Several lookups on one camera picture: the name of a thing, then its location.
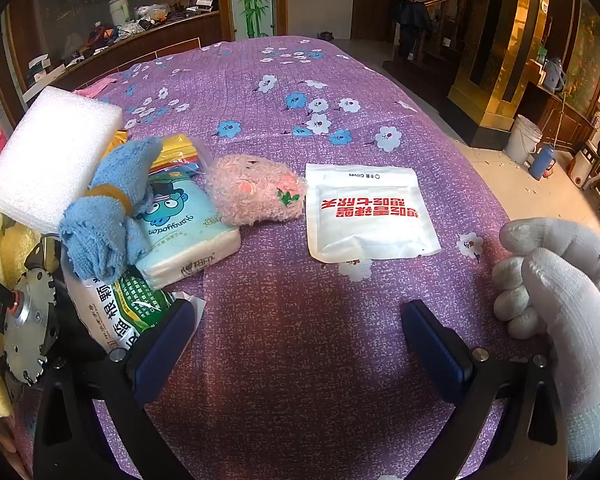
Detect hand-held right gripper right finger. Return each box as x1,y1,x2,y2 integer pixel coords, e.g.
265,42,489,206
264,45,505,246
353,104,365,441
401,299,569,480

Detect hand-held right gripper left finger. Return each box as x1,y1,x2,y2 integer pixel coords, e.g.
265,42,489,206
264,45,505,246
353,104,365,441
32,297,198,480

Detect cartoon print tissue pack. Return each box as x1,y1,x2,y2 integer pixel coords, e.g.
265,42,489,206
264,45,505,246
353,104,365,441
134,170,242,290

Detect blue towel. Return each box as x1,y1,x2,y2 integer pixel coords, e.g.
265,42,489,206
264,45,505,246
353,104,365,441
59,136,164,284

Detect white glove packet red print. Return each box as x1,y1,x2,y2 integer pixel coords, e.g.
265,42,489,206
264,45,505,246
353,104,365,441
304,162,442,264

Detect pink plush toy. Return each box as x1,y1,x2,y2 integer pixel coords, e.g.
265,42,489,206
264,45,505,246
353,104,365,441
204,154,309,227

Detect white foam block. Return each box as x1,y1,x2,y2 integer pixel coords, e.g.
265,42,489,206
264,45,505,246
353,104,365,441
0,85,126,235

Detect person's right hand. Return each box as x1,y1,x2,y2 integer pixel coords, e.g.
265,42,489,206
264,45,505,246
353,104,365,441
491,217,600,466

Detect green and white packet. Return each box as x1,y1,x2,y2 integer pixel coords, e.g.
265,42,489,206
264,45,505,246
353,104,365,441
72,265,207,357

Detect purple floral cloth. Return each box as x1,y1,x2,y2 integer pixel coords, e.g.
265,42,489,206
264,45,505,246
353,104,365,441
55,35,571,480

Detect metal electric motor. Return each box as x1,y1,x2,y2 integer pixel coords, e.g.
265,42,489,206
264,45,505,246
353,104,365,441
0,237,63,387

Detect yellow packets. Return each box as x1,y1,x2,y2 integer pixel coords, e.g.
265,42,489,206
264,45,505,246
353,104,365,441
149,133,214,182

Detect blue thermos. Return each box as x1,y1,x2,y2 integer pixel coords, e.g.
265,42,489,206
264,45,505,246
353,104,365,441
528,143,557,181

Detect yellow packet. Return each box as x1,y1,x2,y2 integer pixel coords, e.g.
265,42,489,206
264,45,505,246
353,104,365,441
107,129,130,157

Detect white plastic bucket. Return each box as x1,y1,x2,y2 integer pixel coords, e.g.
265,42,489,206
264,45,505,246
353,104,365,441
504,113,544,165

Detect wooden sideboard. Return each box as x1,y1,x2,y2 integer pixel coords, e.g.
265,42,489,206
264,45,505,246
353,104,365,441
524,59,600,157

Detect pink cloth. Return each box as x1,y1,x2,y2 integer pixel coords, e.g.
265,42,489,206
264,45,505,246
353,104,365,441
73,77,117,100

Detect gold and black pillar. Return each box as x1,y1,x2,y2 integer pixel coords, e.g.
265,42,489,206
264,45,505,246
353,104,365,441
446,0,552,150

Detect wooden glass cabinet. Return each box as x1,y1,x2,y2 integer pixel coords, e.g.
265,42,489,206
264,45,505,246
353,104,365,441
2,0,237,106

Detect wooden stair railing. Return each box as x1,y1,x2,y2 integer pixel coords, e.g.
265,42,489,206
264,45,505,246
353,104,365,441
424,0,477,63

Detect white plastic jug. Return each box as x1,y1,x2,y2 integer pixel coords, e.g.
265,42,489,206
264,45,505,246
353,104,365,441
108,0,132,29

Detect wooden door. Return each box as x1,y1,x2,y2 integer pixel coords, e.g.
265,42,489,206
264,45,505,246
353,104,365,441
351,0,399,42

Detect dark jacket on post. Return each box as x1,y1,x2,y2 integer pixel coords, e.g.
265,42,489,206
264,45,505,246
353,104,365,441
391,0,434,59

